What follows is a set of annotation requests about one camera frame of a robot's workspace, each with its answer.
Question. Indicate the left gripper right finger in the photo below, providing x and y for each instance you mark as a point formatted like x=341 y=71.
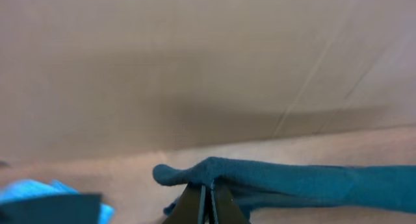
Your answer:
x=200 y=204

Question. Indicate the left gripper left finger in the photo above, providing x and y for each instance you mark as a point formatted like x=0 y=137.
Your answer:
x=32 y=202

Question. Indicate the black t-shirt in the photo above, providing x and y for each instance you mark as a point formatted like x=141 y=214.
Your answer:
x=256 y=184

